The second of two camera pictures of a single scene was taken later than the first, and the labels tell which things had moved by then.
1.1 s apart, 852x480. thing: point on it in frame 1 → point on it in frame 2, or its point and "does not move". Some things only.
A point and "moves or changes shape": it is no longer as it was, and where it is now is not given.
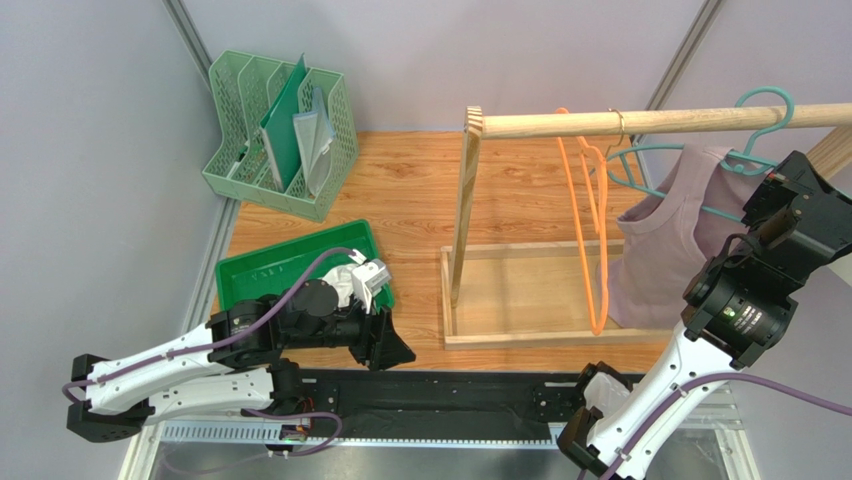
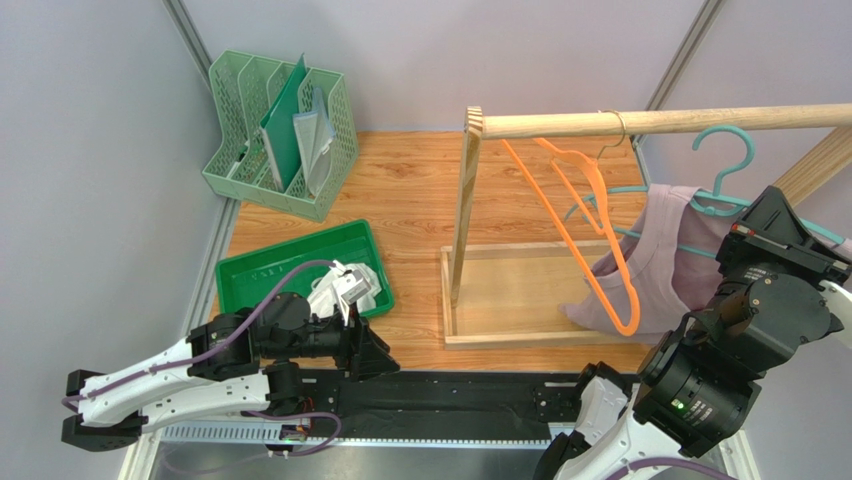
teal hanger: x=738 y=163 → x=708 y=203
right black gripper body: x=805 y=192 → x=780 y=242
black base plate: x=443 y=404 does not move
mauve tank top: x=663 y=241 moves or changes shape
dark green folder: x=278 y=124 does not move
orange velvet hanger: x=592 y=160 moves or changes shape
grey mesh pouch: x=316 y=133 does not move
